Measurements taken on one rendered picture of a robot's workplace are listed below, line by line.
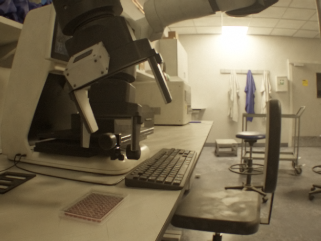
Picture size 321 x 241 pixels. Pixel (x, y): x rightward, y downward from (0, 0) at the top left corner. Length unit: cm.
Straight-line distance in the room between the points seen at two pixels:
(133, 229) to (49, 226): 13
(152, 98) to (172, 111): 23
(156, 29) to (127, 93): 14
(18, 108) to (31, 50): 19
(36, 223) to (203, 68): 567
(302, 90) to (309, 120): 76
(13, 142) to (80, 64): 65
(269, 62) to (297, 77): 81
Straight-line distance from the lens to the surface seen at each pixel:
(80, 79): 26
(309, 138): 627
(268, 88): 584
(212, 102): 583
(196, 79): 589
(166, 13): 47
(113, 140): 58
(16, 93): 85
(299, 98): 613
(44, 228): 40
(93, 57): 25
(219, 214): 107
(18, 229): 40
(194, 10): 46
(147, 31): 55
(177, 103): 234
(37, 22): 84
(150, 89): 240
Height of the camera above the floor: 93
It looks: 3 degrees down
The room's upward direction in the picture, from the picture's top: straight up
